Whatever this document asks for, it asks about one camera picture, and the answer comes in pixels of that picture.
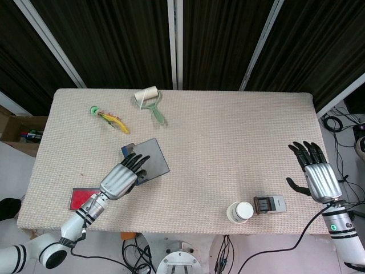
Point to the green yellow feather shuttlecock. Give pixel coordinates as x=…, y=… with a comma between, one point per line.
x=114, y=121

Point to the black equipment box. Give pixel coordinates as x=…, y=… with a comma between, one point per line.
x=355, y=102

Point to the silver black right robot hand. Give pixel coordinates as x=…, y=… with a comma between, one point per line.
x=322, y=179

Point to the blue glasses case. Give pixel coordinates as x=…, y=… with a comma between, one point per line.
x=155, y=155

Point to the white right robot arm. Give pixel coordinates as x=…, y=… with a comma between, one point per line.
x=342, y=231

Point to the stack of white paper cups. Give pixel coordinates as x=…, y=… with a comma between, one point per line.
x=242, y=211

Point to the red card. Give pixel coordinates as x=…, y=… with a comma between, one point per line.
x=81, y=199

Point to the black curtain panel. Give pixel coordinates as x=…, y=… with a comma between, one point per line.
x=114, y=37
x=222, y=37
x=20, y=57
x=319, y=42

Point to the beige waffle tablecloth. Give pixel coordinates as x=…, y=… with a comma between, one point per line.
x=214, y=142

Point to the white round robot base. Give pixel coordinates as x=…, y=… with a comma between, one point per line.
x=178, y=262

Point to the markers in cardboard box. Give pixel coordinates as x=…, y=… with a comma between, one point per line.
x=30, y=133

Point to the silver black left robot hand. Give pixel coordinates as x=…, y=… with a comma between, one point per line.
x=117, y=179

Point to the black cloth bundle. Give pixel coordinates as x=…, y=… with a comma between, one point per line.
x=8, y=208

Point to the white screen frame post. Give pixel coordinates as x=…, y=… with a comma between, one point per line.
x=51, y=42
x=340, y=95
x=261, y=48
x=174, y=42

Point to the orange block under table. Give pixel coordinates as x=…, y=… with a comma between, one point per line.
x=129, y=236

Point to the brown cardboard box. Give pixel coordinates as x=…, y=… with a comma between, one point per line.
x=11, y=125

